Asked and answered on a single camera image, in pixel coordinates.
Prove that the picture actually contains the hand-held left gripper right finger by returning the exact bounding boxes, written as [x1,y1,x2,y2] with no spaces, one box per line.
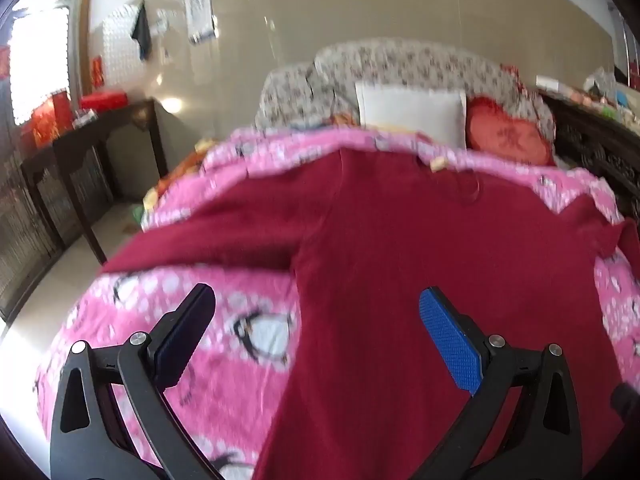
[407,287,586,480]

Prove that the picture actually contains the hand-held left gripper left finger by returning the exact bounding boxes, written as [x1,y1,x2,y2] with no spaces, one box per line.
[49,283,226,480]

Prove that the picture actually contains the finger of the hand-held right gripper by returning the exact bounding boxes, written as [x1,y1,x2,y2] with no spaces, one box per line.
[611,381,640,422]

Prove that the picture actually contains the dark red knit sweater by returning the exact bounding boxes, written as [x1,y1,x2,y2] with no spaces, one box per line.
[102,147,640,480]

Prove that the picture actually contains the pink penguin print blanket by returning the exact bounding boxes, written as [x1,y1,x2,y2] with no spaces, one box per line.
[32,127,640,480]

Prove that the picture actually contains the yellow and red cloth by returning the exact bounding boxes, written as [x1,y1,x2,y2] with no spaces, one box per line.
[141,139,226,223]

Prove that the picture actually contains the red heart-shaped cushion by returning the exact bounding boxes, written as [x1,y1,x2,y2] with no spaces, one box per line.
[466,95,556,166]

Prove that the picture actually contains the white pillow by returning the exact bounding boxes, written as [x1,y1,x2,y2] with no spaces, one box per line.
[355,81,467,150]

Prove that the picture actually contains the dark wooden side table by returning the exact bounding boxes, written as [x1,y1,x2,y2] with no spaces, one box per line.
[20,99,168,266]

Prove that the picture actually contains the flat red box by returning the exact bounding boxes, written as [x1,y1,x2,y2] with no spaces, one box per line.
[80,91,128,111]

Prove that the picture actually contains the red boxes on table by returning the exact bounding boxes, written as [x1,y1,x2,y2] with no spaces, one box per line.
[31,91,73,148]

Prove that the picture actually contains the floral quilt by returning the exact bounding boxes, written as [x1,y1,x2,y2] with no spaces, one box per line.
[255,39,557,156]

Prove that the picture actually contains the window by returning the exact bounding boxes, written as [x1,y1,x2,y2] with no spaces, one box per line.
[0,5,71,126]

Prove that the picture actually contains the dark hanging cloth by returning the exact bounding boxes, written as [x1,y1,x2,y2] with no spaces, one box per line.
[131,2,152,62]

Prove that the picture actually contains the wall calendar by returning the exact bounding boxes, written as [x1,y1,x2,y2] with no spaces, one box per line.
[184,0,217,46]

